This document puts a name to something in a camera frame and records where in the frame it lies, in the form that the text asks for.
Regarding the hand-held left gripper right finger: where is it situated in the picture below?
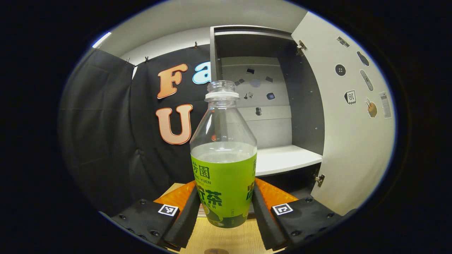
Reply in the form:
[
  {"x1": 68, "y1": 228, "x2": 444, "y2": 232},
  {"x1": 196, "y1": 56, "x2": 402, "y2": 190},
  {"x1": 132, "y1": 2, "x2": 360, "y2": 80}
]
[{"x1": 251, "y1": 178, "x2": 343, "y2": 251}]

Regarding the black backdrop cloth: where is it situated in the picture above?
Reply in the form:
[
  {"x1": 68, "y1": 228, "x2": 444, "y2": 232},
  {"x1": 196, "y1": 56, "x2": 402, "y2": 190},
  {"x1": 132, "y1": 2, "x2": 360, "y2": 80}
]
[{"x1": 58, "y1": 44, "x2": 216, "y2": 216}]

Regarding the beige cabinet door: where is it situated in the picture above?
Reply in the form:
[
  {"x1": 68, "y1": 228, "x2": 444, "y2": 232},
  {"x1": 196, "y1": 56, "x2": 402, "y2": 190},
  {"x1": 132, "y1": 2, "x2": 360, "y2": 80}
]
[{"x1": 291, "y1": 11, "x2": 396, "y2": 216}]

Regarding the ceiling light panel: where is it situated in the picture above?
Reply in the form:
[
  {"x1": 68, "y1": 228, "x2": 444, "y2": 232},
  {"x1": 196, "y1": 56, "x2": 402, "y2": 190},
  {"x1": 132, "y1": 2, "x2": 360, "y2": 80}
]
[{"x1": 92, "y1": 32, "x2": 112, "y2": 49}]

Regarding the clear bottle with green label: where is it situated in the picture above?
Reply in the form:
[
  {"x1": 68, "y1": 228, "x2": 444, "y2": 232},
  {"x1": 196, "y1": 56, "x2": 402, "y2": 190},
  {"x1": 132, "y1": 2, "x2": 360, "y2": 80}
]
[{"x1": 190, "y1": 80, "x2": 257, "y2": 229}]

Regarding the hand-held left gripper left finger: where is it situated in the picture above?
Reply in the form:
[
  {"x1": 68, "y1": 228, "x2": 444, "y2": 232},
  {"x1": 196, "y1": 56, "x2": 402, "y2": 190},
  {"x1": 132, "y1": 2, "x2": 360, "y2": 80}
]
[{"x1": 109, "y1": 181, "x2": 202, "y2": 250}]

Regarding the white cabinet shelf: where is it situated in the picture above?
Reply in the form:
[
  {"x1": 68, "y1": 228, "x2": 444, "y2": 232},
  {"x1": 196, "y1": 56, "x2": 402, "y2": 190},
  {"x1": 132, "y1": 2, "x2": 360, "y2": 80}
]
[{"x1": 255, "y1": 144, "x2": 323, "y2": 177}]

